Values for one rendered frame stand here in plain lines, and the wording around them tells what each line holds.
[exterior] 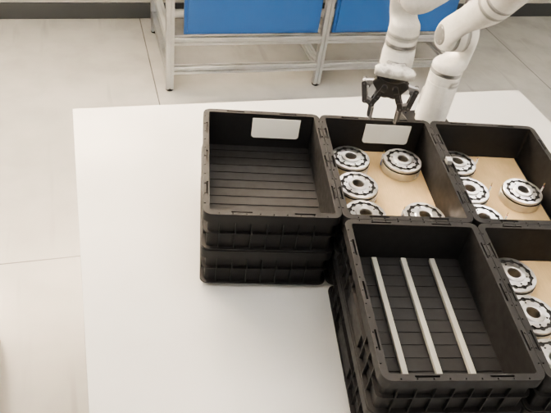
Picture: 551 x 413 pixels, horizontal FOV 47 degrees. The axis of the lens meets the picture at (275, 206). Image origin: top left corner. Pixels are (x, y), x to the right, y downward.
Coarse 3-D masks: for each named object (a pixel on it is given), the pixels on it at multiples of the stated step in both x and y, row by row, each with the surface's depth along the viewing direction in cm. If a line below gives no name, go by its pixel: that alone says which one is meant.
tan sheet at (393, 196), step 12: (372, 156) 170; (372, 168) 166; (384, 180) 163; (396, 180) 163; (420, 180) 165; (384, 192) 159; (396, 192) 160; (408, 192) 160; (420, 192) 161; (384, 204) 156; (396, 204) 156; (408, 204) 157; (432, 204) 158
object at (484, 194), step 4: (464, 180) 162; (468, 180) 162; (472, 180) 162; (476, 180) 162; (476, 184) 161; (480, 184) 161; (480, 188) 160; (484, 188) 160; (480, 192) 159; (484, 192) 159; (488, 192) 159; (472, 196) 157; (476, 196) 157; (480, 196) 157; (484, 196) 158; (488, 196) 158; (472, 200) 156; (476, 200) 156; (480, 200) 156; (484, 200) 156
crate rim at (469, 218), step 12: (324, 120) 162; (348, 120) 165; (360, 120) 165; (372, 120) 165; (384, 120) 166; (408, 120) 167; (420, 120) 168; (324, 132) 158; (432, 132) 164; (336, 168) 148; (444, 168) 153; (336, 180) 144; (456, 192) 146; (348, 216) 135; (360, 216) 136; (372, 216) 137; (384, 216) 137; (396, 216) 137; (408, 216) 138; (420, 216) 138; (468, 216) 140
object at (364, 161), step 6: (336, 150) 165; (342, 150) 165; (354, 150) 166; (360, 150) 166; (336, 156) 164; (360, 156) 164; (366, 156) 164; (336, 162) 161; (342, 162) 161; (348, 162) 161; (360, 162) 162; (366, 162) 162; (342, 168) 160; (348, 168) 160; (354, 168) 160; (360, 168) 160
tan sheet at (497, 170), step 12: (480, 168) 172; (492, 168) 173; (504, 168) 173; (516, 168) 174; (480, 180) 168; (492, 180) 168; (504, 180) 169; (492, 192) 165; (492, 204) 161; (540, 204) 163; (504, 216) 158; (516, 216) 158; (528, 216) 159; (540, 216) 159
